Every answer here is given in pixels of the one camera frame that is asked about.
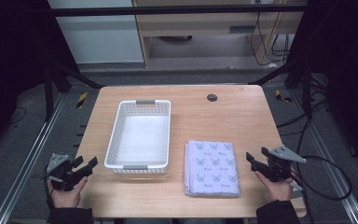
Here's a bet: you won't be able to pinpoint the light wooden desk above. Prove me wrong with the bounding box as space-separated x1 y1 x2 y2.
131 0 306 68

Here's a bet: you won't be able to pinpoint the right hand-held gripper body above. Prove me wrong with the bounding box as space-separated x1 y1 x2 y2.
260 145 308 184

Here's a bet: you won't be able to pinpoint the person's right hand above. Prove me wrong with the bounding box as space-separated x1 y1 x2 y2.
254 170 294 203

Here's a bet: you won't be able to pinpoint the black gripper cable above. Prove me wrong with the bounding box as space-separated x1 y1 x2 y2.
291 154 353 224

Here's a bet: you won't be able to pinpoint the yellow black striped tape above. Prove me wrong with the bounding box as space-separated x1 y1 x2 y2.
274 89 294 104
76 91 89 109

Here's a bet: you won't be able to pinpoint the thin black floor cable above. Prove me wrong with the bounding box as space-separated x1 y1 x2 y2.
8 105 28 126

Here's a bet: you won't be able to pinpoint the white cabinet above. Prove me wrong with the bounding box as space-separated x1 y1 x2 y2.
47 0 145 65

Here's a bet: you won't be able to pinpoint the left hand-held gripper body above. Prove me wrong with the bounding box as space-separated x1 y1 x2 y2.
46 153 82 191

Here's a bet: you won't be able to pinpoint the folded lilac printed cloth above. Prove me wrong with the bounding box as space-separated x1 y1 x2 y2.
184 139 241 198

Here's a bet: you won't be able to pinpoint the black floor cables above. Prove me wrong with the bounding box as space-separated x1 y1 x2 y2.
275 74 334 157

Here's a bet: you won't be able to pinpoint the hanging black cables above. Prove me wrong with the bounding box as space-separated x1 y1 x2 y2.
249 11 291 67

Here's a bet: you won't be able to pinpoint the aluminium floor rail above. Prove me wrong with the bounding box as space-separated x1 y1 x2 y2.
0 92 67 224
291 89 358 224

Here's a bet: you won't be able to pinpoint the black horizontal frame bar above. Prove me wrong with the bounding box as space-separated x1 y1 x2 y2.
49 4 310 18

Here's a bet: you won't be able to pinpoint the person's left hand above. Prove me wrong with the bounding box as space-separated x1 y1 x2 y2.
47 175 89 209

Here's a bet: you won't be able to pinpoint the white perforated plastic basket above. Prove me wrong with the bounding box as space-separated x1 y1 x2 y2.
103 99 172 175

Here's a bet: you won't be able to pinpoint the black frame strut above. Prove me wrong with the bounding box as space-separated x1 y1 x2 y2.
249 59 313 119
42 61 105 123

